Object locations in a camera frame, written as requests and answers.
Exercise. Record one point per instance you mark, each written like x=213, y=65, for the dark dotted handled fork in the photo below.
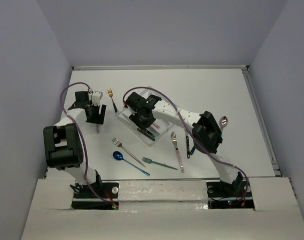
x=187, y=146

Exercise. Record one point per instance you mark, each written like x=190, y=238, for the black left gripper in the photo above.
x=97, y=118

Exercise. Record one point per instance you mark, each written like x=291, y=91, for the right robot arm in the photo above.
x=202, y=127

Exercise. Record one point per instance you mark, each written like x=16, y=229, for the gold fork green handle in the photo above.
x=110, y=94

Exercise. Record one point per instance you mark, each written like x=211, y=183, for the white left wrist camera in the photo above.
x=96, y=97

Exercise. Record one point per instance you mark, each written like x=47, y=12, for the pink handled fork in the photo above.
x=174, y=141

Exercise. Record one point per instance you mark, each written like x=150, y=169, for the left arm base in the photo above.
x=96, y=197

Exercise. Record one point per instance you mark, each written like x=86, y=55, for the teal slim fork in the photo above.
x=149, y=161

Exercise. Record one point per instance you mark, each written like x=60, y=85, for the dark marbled handled knife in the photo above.
x=146, y=134

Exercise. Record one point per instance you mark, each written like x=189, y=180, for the white cutlery tray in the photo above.
x=123, y=116

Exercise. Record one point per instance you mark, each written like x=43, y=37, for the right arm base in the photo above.
x=221, y=197

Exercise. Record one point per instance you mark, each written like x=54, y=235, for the silver slim fork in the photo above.
x=119, y=144

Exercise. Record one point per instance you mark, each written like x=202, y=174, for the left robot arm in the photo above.
x=64, y=149

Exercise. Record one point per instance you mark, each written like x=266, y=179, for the teal handled spoon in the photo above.
x=223, y=122

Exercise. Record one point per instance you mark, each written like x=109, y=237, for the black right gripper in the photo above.
x=143, y=126

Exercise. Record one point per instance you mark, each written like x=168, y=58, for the blue spoon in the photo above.
x=118, y=156

